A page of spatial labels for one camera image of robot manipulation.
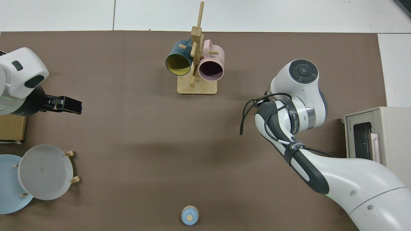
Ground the wooden plate rack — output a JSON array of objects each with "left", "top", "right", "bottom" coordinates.
[{"left": 13, "top": 150, "right": 81, "bottom": 197}]

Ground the grey plate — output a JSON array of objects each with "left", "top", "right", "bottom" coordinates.
[{"left": 18, "top": 144, "right": 74, "bottom": 201}]

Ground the brown table cloth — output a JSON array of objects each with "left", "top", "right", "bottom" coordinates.
[{"left": 0, "top": 30, "right": 387, "bottom": 231}]

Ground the light blue plate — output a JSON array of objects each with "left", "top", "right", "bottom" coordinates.
[{"left": 0, "top": 154, "right": 34, "bottom": 214}]

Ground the teal mug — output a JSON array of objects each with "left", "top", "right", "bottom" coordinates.
[{"left": 166, "top": 39, "right": 193, "bottom": 76}]

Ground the wooden mug stand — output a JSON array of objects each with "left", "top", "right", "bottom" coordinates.
[{"left": 177, "top": 2, "right": 218, "bottom": 95}]

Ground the pink mug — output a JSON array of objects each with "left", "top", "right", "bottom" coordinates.
[{"left": 198, "top": 39, "right": 225, "bottom": 81}]

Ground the small blue round thing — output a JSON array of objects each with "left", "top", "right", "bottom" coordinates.
[{"left": 181, "top": 206, "right": 199, "bottom": 226}]

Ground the pale toaster oven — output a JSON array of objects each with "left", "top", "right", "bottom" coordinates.
[{"left": 341, "top": 107, "right": 411, "bottom": 186}]

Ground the black flat object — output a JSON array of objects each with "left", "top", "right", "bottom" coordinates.
[{"left": 393, "top": 0, "right": 411, "bottom": 17}]

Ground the wire basket wooden floor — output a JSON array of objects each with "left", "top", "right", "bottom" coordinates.
[{"left": 0, "top": 114, "right": 27, "bottom": 144}]

